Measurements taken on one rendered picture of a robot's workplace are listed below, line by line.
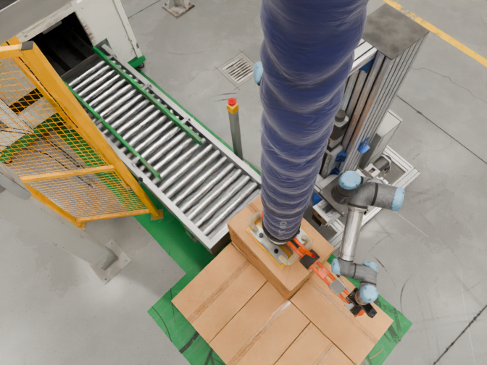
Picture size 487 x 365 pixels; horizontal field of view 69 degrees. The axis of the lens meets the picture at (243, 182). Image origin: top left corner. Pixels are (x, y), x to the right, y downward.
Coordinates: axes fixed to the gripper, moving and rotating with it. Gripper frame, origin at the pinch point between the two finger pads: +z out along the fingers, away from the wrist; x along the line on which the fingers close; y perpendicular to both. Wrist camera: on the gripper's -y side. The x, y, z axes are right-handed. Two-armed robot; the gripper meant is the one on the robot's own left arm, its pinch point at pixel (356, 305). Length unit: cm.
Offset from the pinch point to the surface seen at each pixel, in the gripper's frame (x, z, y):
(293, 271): 10.4, 13.0, 37.4
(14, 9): 53, -190, 51
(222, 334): 68, 53, 43
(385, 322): -20, 53, -25
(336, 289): 1.9, -1.4, 13.0
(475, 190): -191, 107, -14
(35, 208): 103, -24, 159
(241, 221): 12, 13, 84
